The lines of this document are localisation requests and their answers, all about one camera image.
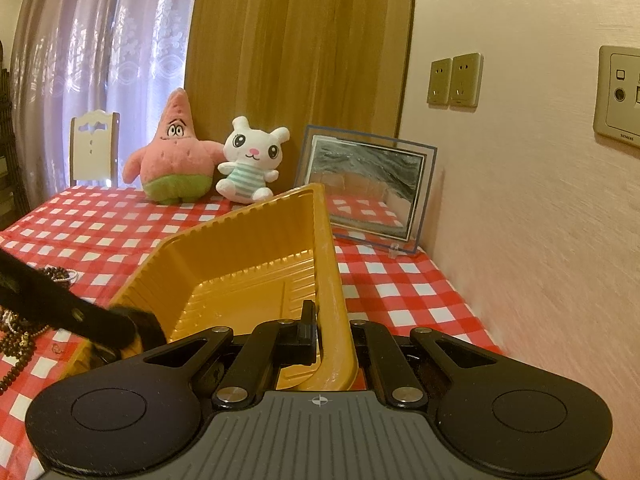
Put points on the pink starfish plush toy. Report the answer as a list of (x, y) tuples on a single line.
[(175, 160)]

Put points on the dark folding rack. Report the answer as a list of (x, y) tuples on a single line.
[(7, 135)]

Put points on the wooden door panel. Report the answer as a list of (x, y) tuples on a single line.
[(300, 35)]

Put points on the yellow plastic tray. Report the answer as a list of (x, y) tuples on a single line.
[(240, 260)]

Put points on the white wooden chair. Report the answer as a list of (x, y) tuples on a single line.
[(92, 150)]

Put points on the sand art picture frame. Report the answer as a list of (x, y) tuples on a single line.
[(365, 185)]

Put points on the white bunny plush toy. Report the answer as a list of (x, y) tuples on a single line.
[(250, 155)]

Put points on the red checkered tablecloth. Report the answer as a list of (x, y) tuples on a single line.
[(400, 290)]

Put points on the large beige wall outlet plate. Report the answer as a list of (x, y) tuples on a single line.
[(620, 95)]

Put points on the beige wall socket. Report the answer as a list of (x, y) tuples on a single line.
[(466, 80), (440, 82)]

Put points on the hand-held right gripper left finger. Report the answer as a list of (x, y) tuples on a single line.
[(309, 332)]

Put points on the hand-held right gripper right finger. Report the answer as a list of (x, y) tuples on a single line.
[(372, 355)]

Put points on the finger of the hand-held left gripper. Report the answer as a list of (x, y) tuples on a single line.
[(55, 305)]

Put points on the sheer lace curtain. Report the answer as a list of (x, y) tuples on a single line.
[(125, 35)]

